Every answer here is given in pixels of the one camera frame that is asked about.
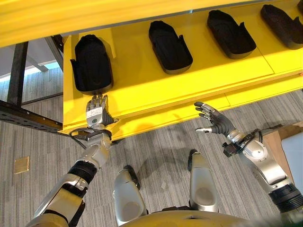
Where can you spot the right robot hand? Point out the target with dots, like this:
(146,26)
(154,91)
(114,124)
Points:
(219,121)

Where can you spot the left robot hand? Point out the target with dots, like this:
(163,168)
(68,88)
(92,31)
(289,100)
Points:
(96,113)

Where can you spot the black sole-shaped part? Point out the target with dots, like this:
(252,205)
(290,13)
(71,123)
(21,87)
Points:
(281,24)
(230,35)
(92,63)
(169,47)

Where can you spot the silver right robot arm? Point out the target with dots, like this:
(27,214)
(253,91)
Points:
(265,165)

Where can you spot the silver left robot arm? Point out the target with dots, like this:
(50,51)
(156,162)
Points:
(71,182)

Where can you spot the yellow shelf unit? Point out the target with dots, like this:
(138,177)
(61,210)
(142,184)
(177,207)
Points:
(154,89)

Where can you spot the brown cardboard sheet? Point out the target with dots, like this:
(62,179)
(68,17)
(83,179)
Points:
(277,144)

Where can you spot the silver right robot leg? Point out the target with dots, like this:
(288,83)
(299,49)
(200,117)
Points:
(203,184)

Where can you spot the silver robot leg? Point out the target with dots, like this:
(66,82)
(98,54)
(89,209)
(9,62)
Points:
(126,194)
(203,184)

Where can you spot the silver left robot leg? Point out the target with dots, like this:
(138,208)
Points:
(126,194)

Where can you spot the brass floor plate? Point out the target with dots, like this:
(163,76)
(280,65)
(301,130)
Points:
(21,164)

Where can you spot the yellow robot torso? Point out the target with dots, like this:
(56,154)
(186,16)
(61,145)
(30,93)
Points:
(170,219)

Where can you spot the black perforated metal frame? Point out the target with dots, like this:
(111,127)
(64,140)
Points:
(17,94)

